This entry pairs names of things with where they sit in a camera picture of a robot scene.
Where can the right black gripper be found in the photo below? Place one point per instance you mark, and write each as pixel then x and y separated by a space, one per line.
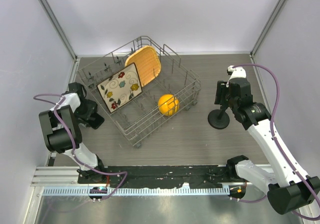
pixel 221 90

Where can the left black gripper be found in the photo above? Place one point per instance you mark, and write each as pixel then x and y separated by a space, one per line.
pixel 91 108

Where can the black phone stand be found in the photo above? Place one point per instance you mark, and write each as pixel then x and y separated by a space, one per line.
pixel 218 118

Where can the black smartphone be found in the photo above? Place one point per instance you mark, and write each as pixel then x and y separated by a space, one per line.
pixel 95 121

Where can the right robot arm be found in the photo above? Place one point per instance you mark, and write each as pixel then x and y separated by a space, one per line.
pixel 289 187

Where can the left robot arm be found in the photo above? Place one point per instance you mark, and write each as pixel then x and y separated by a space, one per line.
pixel 61 131

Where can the floral square plate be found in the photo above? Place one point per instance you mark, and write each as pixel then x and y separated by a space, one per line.
pixel 120 88

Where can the yellow bowl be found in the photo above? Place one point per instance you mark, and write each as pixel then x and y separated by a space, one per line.
pixel 168 105

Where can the woven yellow tray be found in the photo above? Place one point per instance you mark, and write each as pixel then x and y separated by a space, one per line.
pixel 147 63

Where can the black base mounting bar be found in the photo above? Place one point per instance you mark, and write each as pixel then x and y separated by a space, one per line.
pixel 161 176

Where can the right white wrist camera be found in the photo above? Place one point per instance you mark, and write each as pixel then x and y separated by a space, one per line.
pixel 235 72

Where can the grey wire dish rack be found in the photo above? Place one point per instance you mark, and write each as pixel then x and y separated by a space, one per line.
pixel 141 117

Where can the white slotted cable duct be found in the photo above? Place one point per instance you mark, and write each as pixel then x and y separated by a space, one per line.
pixel 97 191

